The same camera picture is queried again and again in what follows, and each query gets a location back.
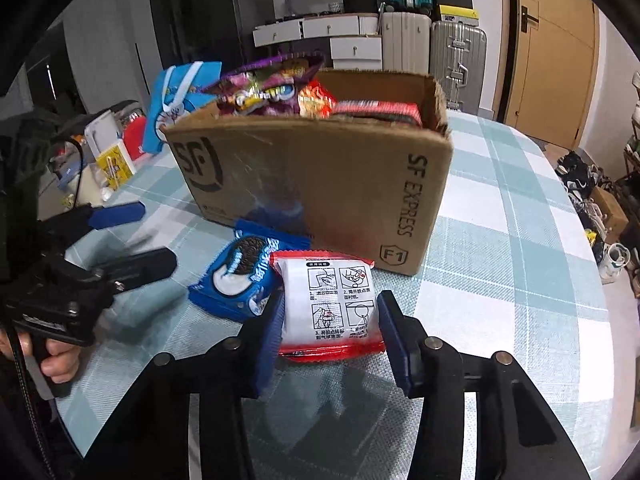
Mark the silver suitcase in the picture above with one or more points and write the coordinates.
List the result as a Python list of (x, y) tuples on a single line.
[(457, 60)]

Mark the pile of shoes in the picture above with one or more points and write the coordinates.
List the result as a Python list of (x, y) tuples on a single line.
[(582, 185)]

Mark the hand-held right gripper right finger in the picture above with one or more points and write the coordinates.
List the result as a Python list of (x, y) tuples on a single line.
[(400, 345)]

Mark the cardboard box with shoes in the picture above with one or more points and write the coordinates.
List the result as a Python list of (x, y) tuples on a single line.
[(612, 210)]

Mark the yellow and black box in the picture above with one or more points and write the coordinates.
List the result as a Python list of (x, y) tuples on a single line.
[(454, 13)]

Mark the beige suitcase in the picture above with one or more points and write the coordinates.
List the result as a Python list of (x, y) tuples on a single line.
[(406, 42)]

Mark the wide white drawer box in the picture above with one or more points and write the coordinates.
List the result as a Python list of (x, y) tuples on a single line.
[(340, 26)]

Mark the small white drawer box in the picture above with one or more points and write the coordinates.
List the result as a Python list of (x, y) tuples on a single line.
[(277, 34)]

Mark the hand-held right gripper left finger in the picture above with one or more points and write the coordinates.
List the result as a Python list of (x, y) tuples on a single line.
[(267, 345)]

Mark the brown cardboard box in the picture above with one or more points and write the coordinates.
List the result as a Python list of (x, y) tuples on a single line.
[(310, 175)]

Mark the person's left hand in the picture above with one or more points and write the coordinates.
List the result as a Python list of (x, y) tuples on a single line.
[(60, 365)]

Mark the person's black jacket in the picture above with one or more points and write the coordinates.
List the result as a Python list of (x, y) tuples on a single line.
[(20, 435)]

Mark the wooden door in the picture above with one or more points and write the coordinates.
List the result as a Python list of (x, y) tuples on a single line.
[(555, 50)]

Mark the blue gift bag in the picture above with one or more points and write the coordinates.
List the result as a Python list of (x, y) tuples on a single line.
[(170, 100)]

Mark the dark cabinet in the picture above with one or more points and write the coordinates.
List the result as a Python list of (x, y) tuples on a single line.
[(220, 10)]

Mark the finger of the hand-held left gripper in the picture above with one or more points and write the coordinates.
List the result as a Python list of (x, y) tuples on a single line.
[(145, 267), (117, 214)]

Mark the red pouch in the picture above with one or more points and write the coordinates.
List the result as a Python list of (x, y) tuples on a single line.
[(136, 137)]

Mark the white jug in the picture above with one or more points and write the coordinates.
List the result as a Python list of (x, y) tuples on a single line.
[(102, 130)]

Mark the orange snack packet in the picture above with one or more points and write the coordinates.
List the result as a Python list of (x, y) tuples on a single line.
[(315, 100)]

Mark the purple snack bag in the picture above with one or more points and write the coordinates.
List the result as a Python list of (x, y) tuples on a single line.
[(270, 85)]

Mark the red chocolate wafer packet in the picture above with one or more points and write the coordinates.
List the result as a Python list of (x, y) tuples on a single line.
[(375, 110)]

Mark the blue cookie packet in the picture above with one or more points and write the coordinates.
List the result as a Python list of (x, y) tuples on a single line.
[(235, 275)]

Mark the white sneaker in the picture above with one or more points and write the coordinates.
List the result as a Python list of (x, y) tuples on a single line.
[(615, 262)]

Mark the red and white packet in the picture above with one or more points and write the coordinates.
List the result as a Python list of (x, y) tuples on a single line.
[(330, 300)]

